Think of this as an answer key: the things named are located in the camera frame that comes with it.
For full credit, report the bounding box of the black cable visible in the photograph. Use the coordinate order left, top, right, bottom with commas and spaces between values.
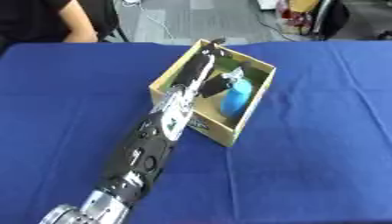
251, 8, 310, 42

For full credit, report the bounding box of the tan cardboard box green inside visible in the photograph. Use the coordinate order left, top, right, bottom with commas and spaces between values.
148, 38, 277, 148

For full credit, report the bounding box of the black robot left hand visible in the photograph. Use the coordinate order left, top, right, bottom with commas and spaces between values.
170, 37, 238, 99

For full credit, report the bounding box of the red and yellow bag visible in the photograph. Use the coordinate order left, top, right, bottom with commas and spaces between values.
276, 0, 322, 29

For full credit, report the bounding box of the person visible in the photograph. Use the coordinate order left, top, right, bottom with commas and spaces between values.
0, 0, 100, 54

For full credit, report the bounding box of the white cable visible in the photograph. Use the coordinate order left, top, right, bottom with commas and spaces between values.
121, 0, 178, 40

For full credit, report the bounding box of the black chair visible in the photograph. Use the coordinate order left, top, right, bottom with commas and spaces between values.
74, 0, 132, 44

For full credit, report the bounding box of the blue soft toy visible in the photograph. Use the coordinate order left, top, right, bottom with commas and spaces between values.
219, 66, 256, 118

